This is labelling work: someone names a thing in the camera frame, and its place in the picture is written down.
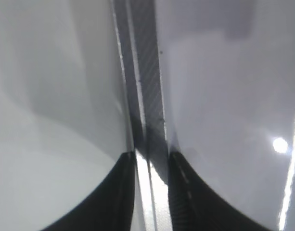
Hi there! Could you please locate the white whiteboard with grey frame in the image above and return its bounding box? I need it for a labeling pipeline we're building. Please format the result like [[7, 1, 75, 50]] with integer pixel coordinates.
[[0, 0, 295, 231]]

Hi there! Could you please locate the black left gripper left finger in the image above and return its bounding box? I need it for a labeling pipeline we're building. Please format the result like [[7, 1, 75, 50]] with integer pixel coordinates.
[[44, 152, 136, 231]]

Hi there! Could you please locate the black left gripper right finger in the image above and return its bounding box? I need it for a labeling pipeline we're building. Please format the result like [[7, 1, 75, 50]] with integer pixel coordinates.
[[168, 153, 266, 231]]

